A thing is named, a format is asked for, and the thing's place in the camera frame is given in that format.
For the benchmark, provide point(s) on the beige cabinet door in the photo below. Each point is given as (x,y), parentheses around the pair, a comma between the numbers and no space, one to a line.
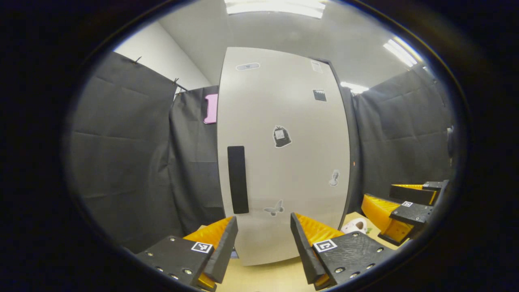
(292,170)

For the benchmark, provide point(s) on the blue-grey book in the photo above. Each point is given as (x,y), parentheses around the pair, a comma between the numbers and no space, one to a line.
(234,254)

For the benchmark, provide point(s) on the pale pink plush toy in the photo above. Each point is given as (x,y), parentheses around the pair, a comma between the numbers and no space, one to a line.
(357,225)

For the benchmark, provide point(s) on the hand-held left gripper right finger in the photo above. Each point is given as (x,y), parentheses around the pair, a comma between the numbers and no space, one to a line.
(303,251)

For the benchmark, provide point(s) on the ceiling light panel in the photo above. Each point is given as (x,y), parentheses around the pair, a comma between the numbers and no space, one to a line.
(402,52)
(354,87)
(275,7)

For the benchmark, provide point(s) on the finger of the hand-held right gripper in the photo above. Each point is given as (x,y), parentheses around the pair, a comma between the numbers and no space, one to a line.
(411,194)
(413,214)

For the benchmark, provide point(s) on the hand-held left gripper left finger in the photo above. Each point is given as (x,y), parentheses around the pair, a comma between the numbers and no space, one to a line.
(225,251)

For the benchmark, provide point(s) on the black backdrop cloth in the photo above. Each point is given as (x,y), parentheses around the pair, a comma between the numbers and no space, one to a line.
(129,162)

